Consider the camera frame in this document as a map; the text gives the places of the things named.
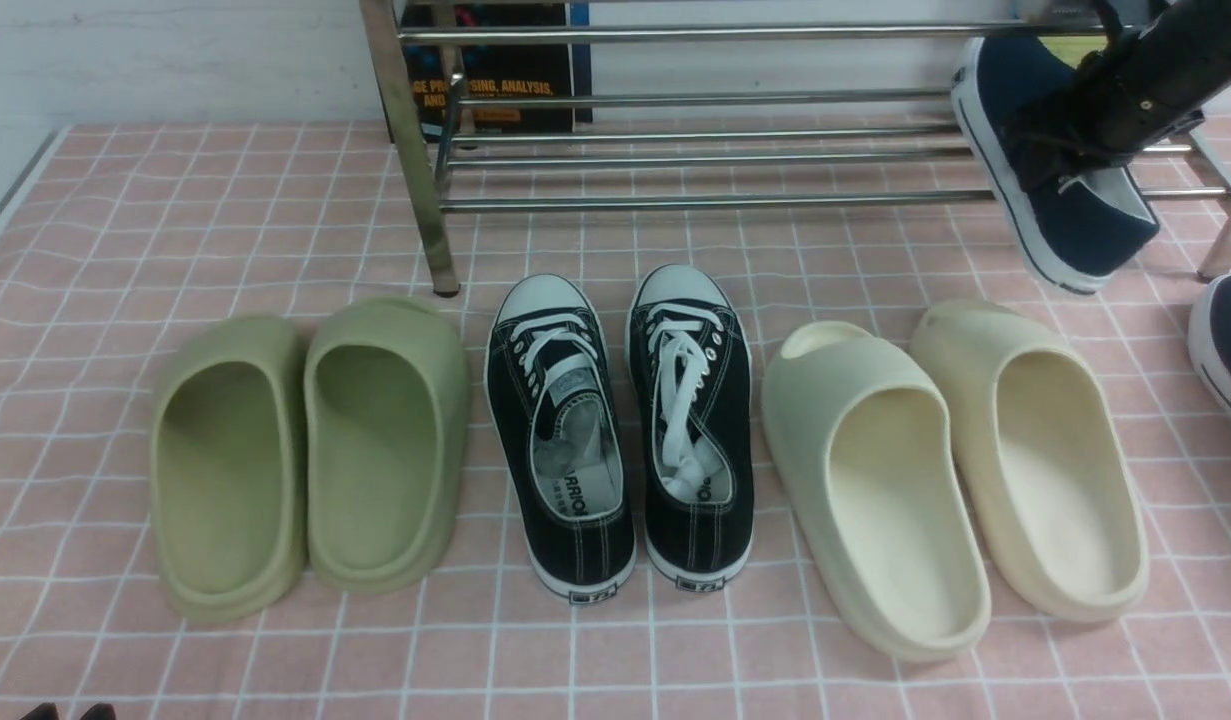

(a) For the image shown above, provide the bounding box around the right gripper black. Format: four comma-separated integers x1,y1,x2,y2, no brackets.
1060,1,1231,170

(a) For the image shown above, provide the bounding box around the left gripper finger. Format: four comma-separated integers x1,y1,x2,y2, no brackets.
79,703,117,720
21,703,59,720

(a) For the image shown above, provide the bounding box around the navy canvas sneaker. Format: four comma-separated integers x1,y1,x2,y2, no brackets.
1187,273,1231,418
950,36,1160,295

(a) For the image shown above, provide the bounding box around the metal shoe rack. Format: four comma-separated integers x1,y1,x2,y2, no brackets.
359,0,1231,298

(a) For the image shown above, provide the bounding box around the left green foam slide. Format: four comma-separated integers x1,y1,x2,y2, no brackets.
149,315,307,624

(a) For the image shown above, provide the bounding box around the green foam slide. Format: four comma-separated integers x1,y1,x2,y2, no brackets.
149,315,307,624
303,297,471,593

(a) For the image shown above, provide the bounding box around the right green foam slide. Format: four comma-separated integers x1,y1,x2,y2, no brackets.
303,297,471,593

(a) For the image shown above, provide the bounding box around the right cream foam slide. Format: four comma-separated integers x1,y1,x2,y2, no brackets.
908,299,1150,623

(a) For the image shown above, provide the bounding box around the cream foam slide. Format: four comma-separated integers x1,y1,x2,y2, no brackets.
761,322,991,663
908,299,1150,623

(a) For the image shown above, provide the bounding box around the pink checked cloth mat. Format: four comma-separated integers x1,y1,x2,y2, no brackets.
0,122,1231,719

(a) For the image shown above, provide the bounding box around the left cream foam slide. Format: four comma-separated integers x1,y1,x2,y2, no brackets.
761,322,991,663

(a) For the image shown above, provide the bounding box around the right black canvas sneaker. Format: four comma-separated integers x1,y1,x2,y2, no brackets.
625,265,755,594

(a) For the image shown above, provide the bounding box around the black canvas sneaker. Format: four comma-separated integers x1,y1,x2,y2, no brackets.
625,265,755,594
484,274,636,606

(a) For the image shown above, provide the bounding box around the left black canvas sneaker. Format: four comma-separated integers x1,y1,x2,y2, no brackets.
484,274,636,606

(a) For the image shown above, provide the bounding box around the black book with orange text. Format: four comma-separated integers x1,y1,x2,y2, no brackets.
395,1,595,143

